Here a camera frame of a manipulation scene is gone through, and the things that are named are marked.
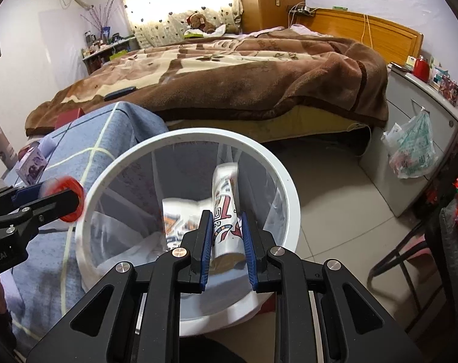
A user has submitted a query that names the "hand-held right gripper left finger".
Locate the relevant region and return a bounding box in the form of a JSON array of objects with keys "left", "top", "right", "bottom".
[{"left": 27, "top": 210, "right": 214, "bottom": 363}]

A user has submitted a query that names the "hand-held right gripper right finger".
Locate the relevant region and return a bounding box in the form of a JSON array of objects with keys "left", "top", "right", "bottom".
[{"left": 240, "top": 212, "right": 434, "bottom": 363}]

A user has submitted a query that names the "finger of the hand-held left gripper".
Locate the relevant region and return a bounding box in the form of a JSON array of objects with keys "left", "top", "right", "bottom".
[
  {"left": 0, "top": 188, "right": 84, "bottom": 242},
  {"left": 0, "top": 185, "right": 45, "bottom": 212}
]

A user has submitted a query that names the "pink and white milk carton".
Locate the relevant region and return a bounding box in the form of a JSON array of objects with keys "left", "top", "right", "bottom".
[{"left": 19, "top": 147, "right": 49, "bottom": 182}]

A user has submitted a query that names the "red bottle cap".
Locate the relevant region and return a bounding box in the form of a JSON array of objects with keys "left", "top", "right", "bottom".
[{"left": 58, "top": 177, "right": 87, "bottom": 223}]

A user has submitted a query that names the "printed paper cup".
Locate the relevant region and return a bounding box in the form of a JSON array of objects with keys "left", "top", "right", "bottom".
[{"left": 162, "top": 162, "right": 249, "bottom": 273}]

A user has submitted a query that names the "white trash bin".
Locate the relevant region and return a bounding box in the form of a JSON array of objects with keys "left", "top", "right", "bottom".
[{"left": 75, "top": 129, "right": 302, "bottom": 339}]

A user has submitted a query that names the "grey thermos tumbler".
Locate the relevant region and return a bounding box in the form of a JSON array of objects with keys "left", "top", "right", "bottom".
[{"left": 0, "top": 113, "right": 18, "bottom": 171}]

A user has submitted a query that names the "red booklet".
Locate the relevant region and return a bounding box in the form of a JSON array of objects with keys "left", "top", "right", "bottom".
[{"left": 56, "top": 108, "right": 84, "bottom": 127}]

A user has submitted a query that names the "blue plaid tablecloth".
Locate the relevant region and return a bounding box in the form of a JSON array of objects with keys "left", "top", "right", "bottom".
[{"left": 0, "top": 101, "right": 169, "bottom": 352}]

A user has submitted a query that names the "dark phone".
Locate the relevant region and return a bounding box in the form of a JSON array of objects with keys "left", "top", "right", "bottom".
[{"left": 103, "top": 87, "right": 136, "bottom": 101}]

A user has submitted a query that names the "cluster of small bottles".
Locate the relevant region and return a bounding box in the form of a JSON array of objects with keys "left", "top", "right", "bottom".
[{"left": 81, "top": 30, "right": 112, "bottom": 55}]

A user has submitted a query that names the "white shelf unit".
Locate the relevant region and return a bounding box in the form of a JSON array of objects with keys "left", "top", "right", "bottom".
[{"left": 81, "top": 36, "right": 139, "bottom": 74}]

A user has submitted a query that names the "brown patterned blanket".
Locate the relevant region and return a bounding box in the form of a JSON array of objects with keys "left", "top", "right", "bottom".
[{"left": 25, "top": 26, "right": 389, "bottom": 137}]

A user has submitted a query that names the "blue vase with branches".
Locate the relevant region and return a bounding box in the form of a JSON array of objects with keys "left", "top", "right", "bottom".
[{"left": 81, "top": 0, "right": 116, "bottom": 40}]

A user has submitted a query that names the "printed plastic bag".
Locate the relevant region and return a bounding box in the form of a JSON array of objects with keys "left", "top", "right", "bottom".
[{"left": 381, "top": 106, "right": 438, "bottom": 179}]

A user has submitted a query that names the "black chair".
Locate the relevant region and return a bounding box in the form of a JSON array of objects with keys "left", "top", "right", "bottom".
[{"left": 367, "top": 197, "right": 458, "bottom": 333}]

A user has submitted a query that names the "grey nightstand cabinet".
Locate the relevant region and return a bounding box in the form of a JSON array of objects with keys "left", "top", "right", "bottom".
[{"left": 359, "top": 62, "right": 458, "bottom": 218}]

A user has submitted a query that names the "heart print curtain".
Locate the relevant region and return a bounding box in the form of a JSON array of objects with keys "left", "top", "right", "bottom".
[{"left": 116, "top": 0, "right": 245, "bottom": 50}]

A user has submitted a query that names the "brown teddy bear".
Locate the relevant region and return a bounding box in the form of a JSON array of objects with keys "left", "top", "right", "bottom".
[{"left": 185, "top": 12, "right": 218, "bottom": 34}]

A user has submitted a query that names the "power strip with plugs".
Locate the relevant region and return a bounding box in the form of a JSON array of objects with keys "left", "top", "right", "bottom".
[{"left": 287, "top": 4, "right": 316, "bottom": 16}]

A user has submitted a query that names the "wooden bed headboard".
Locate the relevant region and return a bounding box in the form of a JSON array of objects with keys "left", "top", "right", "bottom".
[{"left": 290, "top": 8, "right": 424, "bottom": 65}]

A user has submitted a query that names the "teal box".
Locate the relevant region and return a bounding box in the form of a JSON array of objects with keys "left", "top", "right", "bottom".
[{"left": 430, "top": 64, "right": 447, "bottom": 86}]

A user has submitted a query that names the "red patterned box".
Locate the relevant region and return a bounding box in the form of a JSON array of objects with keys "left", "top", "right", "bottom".
[{"left": 441, "top": 76, "right": 458, "bottom": 104}]

